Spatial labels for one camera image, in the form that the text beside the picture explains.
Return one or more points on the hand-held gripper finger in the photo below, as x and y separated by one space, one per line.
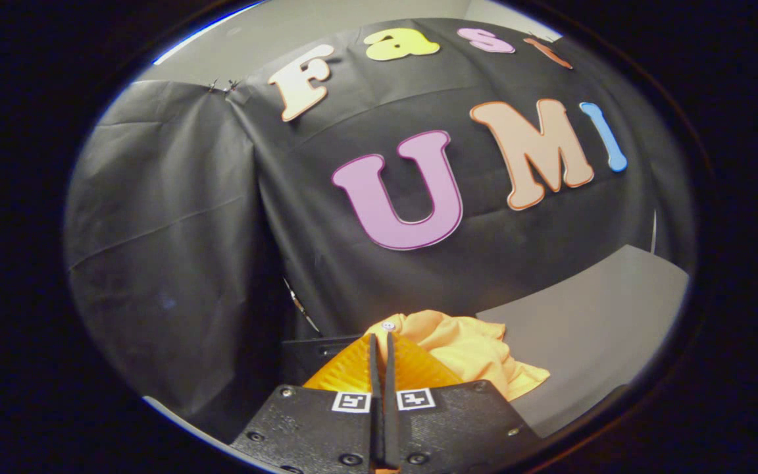
391 428
376 428

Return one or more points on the orange shirt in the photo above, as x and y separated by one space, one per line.
471 355

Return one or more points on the beige cabinet with dark top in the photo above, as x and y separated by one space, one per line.
589 329

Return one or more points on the black backdrop cloth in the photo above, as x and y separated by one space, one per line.
175 230

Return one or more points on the backdrop stand pole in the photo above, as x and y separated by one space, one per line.
654 230

